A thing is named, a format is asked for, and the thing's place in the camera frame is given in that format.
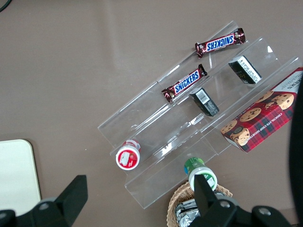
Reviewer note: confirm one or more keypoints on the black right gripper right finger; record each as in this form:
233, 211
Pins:
213, 210

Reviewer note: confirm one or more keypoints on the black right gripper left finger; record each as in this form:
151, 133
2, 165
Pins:
59, 208

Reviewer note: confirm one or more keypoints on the oval wicker basket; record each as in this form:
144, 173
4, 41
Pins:
176, 201

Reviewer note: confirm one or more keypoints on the beige plastic tray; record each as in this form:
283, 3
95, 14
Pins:
16, 170

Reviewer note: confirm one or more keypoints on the silver foil packet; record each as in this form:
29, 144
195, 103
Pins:
184, 215

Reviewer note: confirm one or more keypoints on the green yogurt cup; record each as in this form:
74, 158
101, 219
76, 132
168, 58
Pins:
200, 170

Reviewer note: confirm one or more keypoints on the red strawberry yogurt cup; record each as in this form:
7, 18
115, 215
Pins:
127, 157

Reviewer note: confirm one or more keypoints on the clear acrylic stepped stand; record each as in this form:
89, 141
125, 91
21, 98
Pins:
165, 132

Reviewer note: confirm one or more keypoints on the red tartan cookie box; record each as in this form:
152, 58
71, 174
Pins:
265, 120

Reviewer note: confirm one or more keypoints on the small black box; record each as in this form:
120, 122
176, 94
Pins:
245, 69
204, 101

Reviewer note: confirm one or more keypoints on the brown Snickers bar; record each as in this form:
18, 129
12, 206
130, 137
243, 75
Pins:
220, 43
184, 86

